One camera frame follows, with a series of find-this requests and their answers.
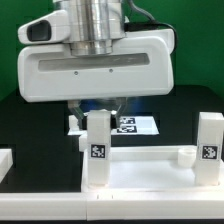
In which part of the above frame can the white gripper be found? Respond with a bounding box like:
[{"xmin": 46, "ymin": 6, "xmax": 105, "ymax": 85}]
[{"xmin": 18, "ymin": 10, "xmax": 175, "ymax": 129}]

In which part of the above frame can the white square desk top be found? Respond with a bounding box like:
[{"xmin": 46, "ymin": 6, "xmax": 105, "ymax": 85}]
[{"xmin": 81, "ymin": 145, "xmax": 224, "ymax": 192}]

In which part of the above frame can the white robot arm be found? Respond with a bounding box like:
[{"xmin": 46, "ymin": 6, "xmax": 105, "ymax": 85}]
[{"xmin": 18, "ymin": 0, "xmax": 177, "ymax": 129}]

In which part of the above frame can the white marker sheet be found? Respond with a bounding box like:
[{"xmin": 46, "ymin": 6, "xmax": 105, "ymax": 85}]
[{"xmin": 68, "ymin": 116, "xmax": 159, "ymax": 135}]

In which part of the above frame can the white front fence bar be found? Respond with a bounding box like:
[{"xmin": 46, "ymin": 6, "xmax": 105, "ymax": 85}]
[{"xmin": 0, "ymin": 192, "xmax": 224, "ymax": 221}]

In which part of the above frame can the white fence bar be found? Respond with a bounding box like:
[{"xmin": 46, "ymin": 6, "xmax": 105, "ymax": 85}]
[
  {"xmin": 0, "ymin": 192, "xmax": 224, "ymax": 221},
  {"xmin": 0, "ymin": 149, "xmax": 13, "ymax": 183}
]

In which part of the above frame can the white left fence bar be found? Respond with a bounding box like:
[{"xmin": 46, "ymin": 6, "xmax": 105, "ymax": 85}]
[{"xmin": 0, "ymin": 149, "xmax": 13, "ymax": 183}]

